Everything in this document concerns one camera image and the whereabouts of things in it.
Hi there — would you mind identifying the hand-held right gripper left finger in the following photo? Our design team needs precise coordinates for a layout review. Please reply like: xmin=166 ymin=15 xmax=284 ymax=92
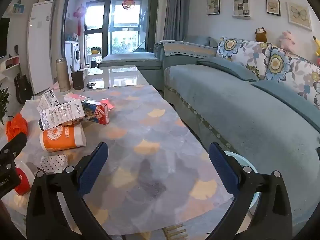
xmin=26 ymin=142 xmax=113 ymax=240

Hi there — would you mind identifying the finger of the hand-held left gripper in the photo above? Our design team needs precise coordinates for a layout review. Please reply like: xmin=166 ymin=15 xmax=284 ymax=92
xmin=0 ymin=132 xmax=27 ymax=170

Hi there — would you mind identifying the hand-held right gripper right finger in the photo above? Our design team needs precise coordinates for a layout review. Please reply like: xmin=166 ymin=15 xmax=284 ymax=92
xmin=207 ymin=142 xmax=293 ymax=240

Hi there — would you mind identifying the orange plastic bag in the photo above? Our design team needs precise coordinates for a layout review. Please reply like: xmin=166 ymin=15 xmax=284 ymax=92
xmin=5 ymin=113 xmax=28 ymax=142

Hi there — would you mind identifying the polka dot wrapper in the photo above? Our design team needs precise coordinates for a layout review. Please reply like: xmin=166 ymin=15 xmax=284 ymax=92
xmin=40 ymin=154 xmax=68 ymax=174

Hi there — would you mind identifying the orange paper cup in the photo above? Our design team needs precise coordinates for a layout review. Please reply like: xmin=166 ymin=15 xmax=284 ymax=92
xmin=39 ymin=124 xmax=87 ymax=153

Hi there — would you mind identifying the small white printed box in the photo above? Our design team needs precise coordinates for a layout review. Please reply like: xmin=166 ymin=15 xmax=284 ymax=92
xmin=37 ymin=90 xmax=60 ymax=117

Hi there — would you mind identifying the white printed carton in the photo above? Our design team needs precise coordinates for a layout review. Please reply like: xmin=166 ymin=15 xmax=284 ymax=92
xmin=40 ymin=99 xmax=85 ymax=130

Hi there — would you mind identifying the red blue cigarette box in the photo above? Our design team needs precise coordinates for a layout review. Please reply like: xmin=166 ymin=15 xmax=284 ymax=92
xmin=81 ymin=100 xmax=110 ymax=125

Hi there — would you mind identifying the pink white packet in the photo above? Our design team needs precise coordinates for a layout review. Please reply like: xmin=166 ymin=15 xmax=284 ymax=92
xmin=64 ymin=92 xmax=87 ymax=102

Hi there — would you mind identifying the green potted plant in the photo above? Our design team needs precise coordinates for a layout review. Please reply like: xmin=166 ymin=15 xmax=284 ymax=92
xmin=0 ymin=84 xmax=12 ymax=125

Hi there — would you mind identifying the blue sofa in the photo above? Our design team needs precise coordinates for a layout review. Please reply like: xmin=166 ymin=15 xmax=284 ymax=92
xmin=97 ymin=35 xmax=320 ymax=230

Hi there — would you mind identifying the black guitar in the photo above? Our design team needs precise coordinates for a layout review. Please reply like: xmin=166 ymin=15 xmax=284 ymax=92
xmin=14 ymin=45 xmax=33 ymax=105

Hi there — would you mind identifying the beige thermos bottle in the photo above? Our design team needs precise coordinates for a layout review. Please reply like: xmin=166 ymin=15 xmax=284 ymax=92
xmin=55 ymin=58 xmax=72 ymax=92

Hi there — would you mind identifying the white refrigerator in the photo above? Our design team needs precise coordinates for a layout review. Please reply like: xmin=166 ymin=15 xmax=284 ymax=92
xmin=27 ymin=0 xmax=57 ymax=95

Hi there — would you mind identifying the black television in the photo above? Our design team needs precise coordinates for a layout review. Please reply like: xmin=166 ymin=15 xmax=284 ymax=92
xmin=0 ymin=17 xmax=10 ymax=59

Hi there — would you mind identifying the white washing machine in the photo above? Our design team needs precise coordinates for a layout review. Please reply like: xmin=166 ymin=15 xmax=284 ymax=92
xmin=65 ymin=41 xmax=82 ymax=71

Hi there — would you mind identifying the blue armrest cloth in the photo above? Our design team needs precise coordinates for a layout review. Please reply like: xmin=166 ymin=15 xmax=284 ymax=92
xmin=154 ymin=40 xmax=218 ymax=58

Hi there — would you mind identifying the brown monkey plush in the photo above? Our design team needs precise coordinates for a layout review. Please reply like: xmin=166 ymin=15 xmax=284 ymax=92
xmin=255 ymin=27 xmax=267 ymax=42

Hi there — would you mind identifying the red hanging decoration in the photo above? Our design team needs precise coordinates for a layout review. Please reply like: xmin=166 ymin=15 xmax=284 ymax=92
xmin=73 ymin=4 xmax=85 ymax=37

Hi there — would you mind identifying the pink plush toy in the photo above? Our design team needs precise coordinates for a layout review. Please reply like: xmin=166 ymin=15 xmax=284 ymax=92
xmin=279 ymin=31 xmax=296 ymax=50

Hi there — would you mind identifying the dark sliding glass door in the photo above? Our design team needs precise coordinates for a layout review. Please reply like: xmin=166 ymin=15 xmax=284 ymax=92
xmin=62 ymin=0 xmax=160 ymax=68

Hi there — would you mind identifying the yellow plush toy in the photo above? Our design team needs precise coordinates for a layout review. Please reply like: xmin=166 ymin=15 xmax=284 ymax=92
xmin=312 ymin=35 xmax=320 ymax=57

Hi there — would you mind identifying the white canvas picture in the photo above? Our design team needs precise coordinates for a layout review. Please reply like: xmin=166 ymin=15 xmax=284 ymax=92
xmin=232 ymin=0 xmax=251 ymax=19

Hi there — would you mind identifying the grey blue curtain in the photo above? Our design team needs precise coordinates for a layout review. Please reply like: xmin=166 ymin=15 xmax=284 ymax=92
xmin=164 ymin=0 xmax=190 ymax=42

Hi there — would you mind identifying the black framed floral picture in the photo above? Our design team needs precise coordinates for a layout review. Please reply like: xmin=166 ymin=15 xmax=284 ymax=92
xmin=206 ymin=0 xmax=221 ymax=16

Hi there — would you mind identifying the small framed butterfly picture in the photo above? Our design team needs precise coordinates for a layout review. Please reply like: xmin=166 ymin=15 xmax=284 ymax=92
xmin=265 ymin=0 xmax=281 ymax=17

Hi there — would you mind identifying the white framed butterfly picture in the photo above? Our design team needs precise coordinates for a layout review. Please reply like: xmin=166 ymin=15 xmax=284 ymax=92
xmin=286 ymin=2 xmax=312 ymax=31

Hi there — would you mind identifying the white red wall shelf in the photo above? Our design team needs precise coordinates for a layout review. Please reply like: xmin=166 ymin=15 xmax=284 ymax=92
xmin=0 ymin=56 xmax=20 ymax=74

